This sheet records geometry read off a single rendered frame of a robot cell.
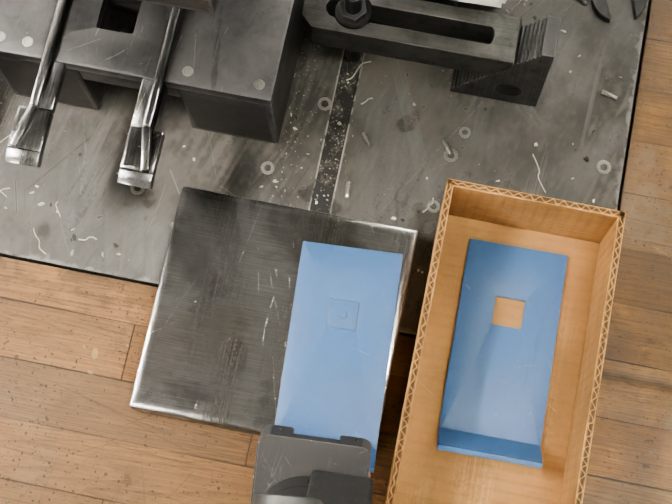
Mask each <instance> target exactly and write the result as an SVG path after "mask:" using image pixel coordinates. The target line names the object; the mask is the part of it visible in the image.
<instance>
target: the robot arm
mask: <svg viewBox="0 0 672 504"><path fill-rule="evenodd" d="M371 449H372V446H371V443H370V442H369V441H368V440H367V439H364V438H358V437H351V436H344V435H341V436H340V440H337V439H329V438H322V437H315V436H308V435H301V434H295V429H294V428H293V427H287V426H280V425H272V424H269V425H266V426H264V427H263V429H262V431H261V434H260V437H259V440H258V443H257V448H256V457H255V467H254V476H253V485H252V494H251V503H250V504H371V503H372V494H373V485H374V481H373V479H371V478H370V471H369V468H370V461H371Z"/></svg>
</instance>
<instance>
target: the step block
mask: <svg viewBox="0 0 672 504"><path fill-rule="evenodd" d="M560 22H561V18H559V17H553V16H548V18H545V17H544V18H543V20H542V19H539V21H535V23H531V24H530V25H529V24H527V25H526V26H522V28H520V31H519V36H518V42H517V47H516V53H515V59H514V64H513V67H512V69H511V68H510V70H506V71H505V72H503V71H502V72H501V73H498V74H497V75H496V74H494V75H493V76H489V75H484V74H478V73H473V72H467V71H462V70H456V69H454V70H453V75H452V81H451V86H450V91H452V92H458V93H463V94H469V95H474V96H480V97H485V98H491V99H496V100H501V101H507V102H512V103H518V104H523V105H529V106H534V107H536V105H537V102H538V100H539V97H540V94H541V92H542V89H543V86H544V84H545V81H546V78H547V76H548V73H549V70H550V68H551V65H552V62H553V60H554V57H555V51H556V46H557V40H558V34H559V28H560Z"/></svg>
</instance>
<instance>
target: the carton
mask: <svg viewBox="0 0 672 504"><path fill-rule="evenodd" d="M625 218H626V212H624V211H619V210H613V209H608V208H603V207H597V206H592V205H587V204H581V203H576V202H571V201H566V200H560V199H555V198H550V197H544V196H539V195H534V194H528V193H523V192H518V191H512V190H507V189H502V188H496V187H491V186H486V185H480V184H475V183H470V182H465V181H459V180H454V179H447V182H446V187H445V191H444V196H443V200H442V204H441V209H440V214H439V219H438V225H437V230H436V235H435V240H434V246H433V251H432V256H431V261H430V267H429V272H428V277H427V282H426V288H425V293H424V298H423V303H422V309H421V314H420V319H419V324H418V330H417V335H416V340H415V345H414V351H413V356H412V361H411V366H410V372H409V377H408V382H407V387H406V393H405V398H404V403H403V408H402V414H401V419H400V424H399V429H398V435H397V440H396V445H395V450H394V456H393V461H392V466H391V471H390V477H389V482H388V487H387V492H386V498H385V503H384V504H582V503H583V497H584V490H585V483H586V477H587V470H588V463H589V457H590V450H591V444H592V437H593V430H594V424H595V417H596V410H597V404H598V397H599V390H600V384H601V377H602V371H603V364H604V357H605V351H606V344H607V337H608V331H609V324H610V318H611V311H612V304H613V298H614V291H615V284H616V278H617V271H618V264H619V258H620V251H621V245H622V238H623V231H624V225H625ZM470 239H476V240H482V241H488V242H493V243H499V244H505V245H510V246H516V247H522V248H528V249H533V250H539V251H545V252H551V253H556V254H562V255H567V256H568V259H567V266H566V273H565V280H564V287H563V294H562V301H561V308H560V315H559V322H558V329H557V336H556V343H555V350H554V357H553V364H552V371H551V378H550V385H549V392H548V398H547V405H546V412H545V419H544V426H543V433H542V440H541V453H542V460H543V467H542V469H540V468H534V467H529V466H524V465H518V464H513V463H508V462H502V461H497V460H491V459H486V458H481V457H475V456H470V455H464V454H459V453H454V452H448V451H443V450H437V436H438V434H437V432H438V426H439V420H440V414H441V408H442V402H443V396H444V390H445V384H446V378H447V372H448V366H449V360H450V354H451V348H452V342H453V336H454V329H455V323H456V317H457V311H458V305H459V299H460V293H461V287H462V281H463V275H464V269H465V263H466V257H467V251H468V245H469V240H470ZM524 304H525V302H523V301H517V300H511V299H506V298H500V297H496V300H495V307H494V313H493V320H492V324H495V325H500V326H506V327H511V328H517V329H521V324H522V317H523V311H524Z"/></svg>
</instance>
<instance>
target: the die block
mask: <svg viewBox="0 0 672 504"><path fill-rule="evenodd" d="M303 6H304V0H296V4H295V8H294V13H293V17H292V21H291V25H290V30H289V34H288V38H287V43H286V47H285V51H284V56H283V60H282V64H281V69H280V73H279V77H278V82H277V86H276V90H275V95H274V99H273V103H272V106H267V105H261V104H256V103H250V102H245V101H240V100H234V99H229V98H223V97H218V96H213V95H207V94H202V93H197V92H191V91H186V90H180V89H175V88H170V87H167V90H168V95H171V96H176V97H181V96H182V99H183V102H184V105H185V108H186V110H187V113H188V116H189V119H190V122H191V125H192V127H193V128H196V129H202V130H207V131H212V132H218V133H223V134H228V135H234V136H239V137H244V138H250V139H255V140H260V141H266V142H271V143H278V142H279V138H280V134H281V129H282V125H283V121H284V116H285V112H286V107H287V103H288V99H289V94H290V90H291V86H292V81H293V77H294V72H295V68H296V64H297V59H298V55H299V50H300V46H301V42H302V37H303V33H304V27H303V21H302V10H303ZM139 10H140V6H139V5H134V4H128V3H123V2H117V1H112V0H108V1H107V5H106V9H105V12H104V16H103V20H102V23H101V27H100V29H105V30H111V31H116V32H121V28H122V24H123V21H124V17H125V13H126V12H129V13H134V14H139ZM39 67H40V63H35V62H30V61H25V60H19V59H14V58H8V57H3V56H0V72H1V74H2V75H3V77H4V78H5V80H6V81H7V83H8V84H9V85H10V87H11V88H12V90H13V91H14V93H15V94H16V95H21V96H26V97H31V95H32V92H33V88H34V85H35V81H36V77H37V74H38V70H39ZM141 83H142V82H137V81H132V80H127V79H121V78H116V77H111V76H105V75H100V74H94V73H89V72H84V71H78V70H73V69H68V68H67V70H66V74H65V77H64V81H63V84H62V88H61V92H60V95H59V99H58V103H63V104H69V105H74V106H79V107H85V108H90V109H95V110H99V109H100V106H101V102H102V99H103V95H104V91H105V88H106V84H112V85H117V86H122V87H128V88H133V89H139V90H140V87H141Z"/></svg>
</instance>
